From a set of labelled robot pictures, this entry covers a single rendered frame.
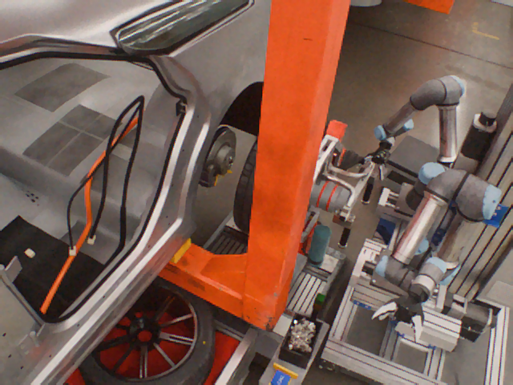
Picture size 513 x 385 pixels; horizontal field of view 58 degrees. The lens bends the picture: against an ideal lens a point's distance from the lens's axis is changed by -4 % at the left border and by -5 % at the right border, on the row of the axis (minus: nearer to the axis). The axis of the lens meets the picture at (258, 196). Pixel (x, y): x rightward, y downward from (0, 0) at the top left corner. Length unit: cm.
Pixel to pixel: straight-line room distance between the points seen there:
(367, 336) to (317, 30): 189
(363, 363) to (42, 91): 222
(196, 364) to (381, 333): 107
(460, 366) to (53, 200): 226
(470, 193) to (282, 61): 83
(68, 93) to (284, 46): 168
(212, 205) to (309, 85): 226
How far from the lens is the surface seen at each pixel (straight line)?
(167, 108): 218
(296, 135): 143
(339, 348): 266
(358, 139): 425
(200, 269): 229
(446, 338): 227
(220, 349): 254
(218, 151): 248
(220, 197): 354
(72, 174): 232
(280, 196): 161
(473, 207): 181
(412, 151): 372
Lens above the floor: 254
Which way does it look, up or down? 45 degrees down
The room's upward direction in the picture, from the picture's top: 6 degrees clockwise
